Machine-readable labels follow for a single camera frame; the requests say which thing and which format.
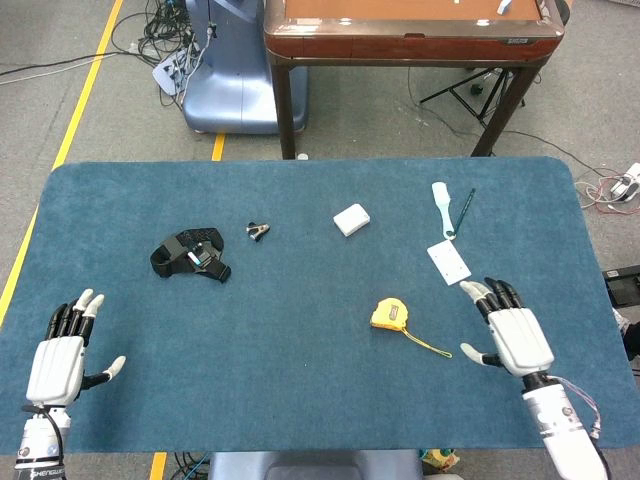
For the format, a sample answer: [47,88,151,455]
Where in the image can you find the yellow green package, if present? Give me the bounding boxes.
[420,448,461,474]

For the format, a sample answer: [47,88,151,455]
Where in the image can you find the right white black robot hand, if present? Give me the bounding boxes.
[458,277,556,379]

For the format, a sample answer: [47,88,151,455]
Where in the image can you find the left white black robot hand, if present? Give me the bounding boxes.
[24,288,127,407]

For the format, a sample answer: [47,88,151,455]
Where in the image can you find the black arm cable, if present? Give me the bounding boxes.
[20,403,67,469]

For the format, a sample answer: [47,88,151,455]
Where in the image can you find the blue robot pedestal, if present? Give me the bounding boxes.
[182,0,309,135]

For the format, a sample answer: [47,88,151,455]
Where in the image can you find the black strap brace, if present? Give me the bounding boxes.
[149,227,233,285]

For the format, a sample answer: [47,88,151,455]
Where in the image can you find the brown mahjong table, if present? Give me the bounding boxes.
[263,0,566,160]

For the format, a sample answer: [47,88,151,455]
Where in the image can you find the white power strip red wires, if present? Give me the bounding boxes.
[574,162,640,216]

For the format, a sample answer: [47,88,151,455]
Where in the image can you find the mint green brush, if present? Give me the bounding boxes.
[431,181,458,241]

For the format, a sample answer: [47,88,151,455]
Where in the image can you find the tangled black floor cables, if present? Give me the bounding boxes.
[109,0,201,66]

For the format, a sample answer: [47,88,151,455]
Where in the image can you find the white wall switch plate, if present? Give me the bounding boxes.
[426,239,473,287]

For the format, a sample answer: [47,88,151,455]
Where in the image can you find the thin multicolour wrist wires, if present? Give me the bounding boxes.
[547,375,605,444]

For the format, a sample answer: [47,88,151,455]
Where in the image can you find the blue carpet mat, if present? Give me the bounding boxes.
[0,156,632,455]

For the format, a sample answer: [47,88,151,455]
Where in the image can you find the black tripod stand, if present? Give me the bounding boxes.
[418,67,527,126]

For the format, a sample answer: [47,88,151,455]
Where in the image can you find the yellow tape measure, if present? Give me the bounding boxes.
[369,297,454,360]

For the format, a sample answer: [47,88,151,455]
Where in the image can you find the black box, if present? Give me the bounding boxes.
[602,267,640,309]

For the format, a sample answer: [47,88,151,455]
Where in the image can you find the small white box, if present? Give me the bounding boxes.
[332,201,372,238]

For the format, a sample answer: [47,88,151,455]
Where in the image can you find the white power strip with plugs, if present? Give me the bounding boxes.
[152,49,194,96]

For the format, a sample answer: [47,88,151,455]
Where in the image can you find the blue grey robot torso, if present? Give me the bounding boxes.
[207,449,424,480]

